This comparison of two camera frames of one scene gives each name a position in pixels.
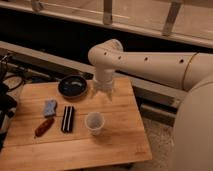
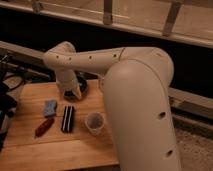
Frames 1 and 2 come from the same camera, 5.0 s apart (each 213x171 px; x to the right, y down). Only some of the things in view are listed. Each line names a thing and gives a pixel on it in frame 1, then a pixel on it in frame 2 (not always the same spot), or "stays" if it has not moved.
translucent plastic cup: (95, 122) stays
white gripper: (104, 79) → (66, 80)
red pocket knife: (44, 127) stays
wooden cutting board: (50, 130) stays
